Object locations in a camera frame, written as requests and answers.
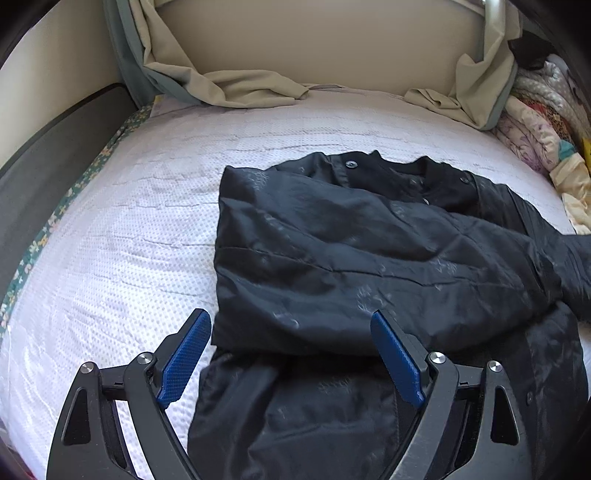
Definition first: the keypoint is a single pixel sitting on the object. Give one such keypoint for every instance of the floral quilt pile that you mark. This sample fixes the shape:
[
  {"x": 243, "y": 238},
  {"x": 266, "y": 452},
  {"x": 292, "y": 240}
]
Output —
[{"x": 531, "y": 106}]

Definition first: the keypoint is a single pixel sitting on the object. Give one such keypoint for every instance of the beige curtain with teal lining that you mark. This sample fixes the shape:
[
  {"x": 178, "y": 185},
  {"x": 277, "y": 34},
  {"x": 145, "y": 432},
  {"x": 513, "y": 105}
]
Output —
[
  {"x": 184, "y": 55},
  {"x": 480, "y": 83}
]

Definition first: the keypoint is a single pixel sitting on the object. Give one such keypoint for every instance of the grey bed guard panel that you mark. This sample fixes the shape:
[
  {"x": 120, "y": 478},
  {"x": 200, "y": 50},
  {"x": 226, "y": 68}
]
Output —
[{"x": 41, "y": 152}]

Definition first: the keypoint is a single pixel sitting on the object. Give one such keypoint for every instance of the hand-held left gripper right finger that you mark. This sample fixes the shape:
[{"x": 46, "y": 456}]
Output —
[{"x": 398, "y": 357}]

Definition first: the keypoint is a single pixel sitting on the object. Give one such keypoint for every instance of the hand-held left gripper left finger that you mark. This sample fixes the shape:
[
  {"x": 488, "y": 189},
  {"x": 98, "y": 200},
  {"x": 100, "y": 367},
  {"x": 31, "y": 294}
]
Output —
[{"x": 184, "y": 355}]

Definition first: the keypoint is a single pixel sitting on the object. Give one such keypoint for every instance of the pale yellow blanket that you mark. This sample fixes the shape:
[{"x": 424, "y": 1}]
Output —
[{"x": 575, "y": 184}]

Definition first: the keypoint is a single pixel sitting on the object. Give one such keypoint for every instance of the white dotted bed cover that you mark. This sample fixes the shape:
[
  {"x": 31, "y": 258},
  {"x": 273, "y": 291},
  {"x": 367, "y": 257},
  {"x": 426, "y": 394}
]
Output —
[{"x": 138, "y": 207}]

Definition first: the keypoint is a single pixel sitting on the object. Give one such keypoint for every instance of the black jacket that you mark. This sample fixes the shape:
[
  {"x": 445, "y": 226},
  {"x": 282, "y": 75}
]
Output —
[{"x": 346, "y": 240}]

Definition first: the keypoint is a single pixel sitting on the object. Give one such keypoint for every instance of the metal pole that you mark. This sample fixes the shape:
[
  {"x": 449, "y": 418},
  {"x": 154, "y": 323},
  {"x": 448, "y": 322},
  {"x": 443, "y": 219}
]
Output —
[{"x": 493, "y": 10}]

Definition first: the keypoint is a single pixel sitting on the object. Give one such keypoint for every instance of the green floral bed sheet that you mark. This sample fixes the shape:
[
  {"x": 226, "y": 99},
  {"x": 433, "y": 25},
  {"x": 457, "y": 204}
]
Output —
[{"x": 78, "y": 184}]

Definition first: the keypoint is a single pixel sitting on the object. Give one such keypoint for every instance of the black cloth item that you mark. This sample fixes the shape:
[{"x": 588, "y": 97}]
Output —
[{"x": 531, "y": 50}]

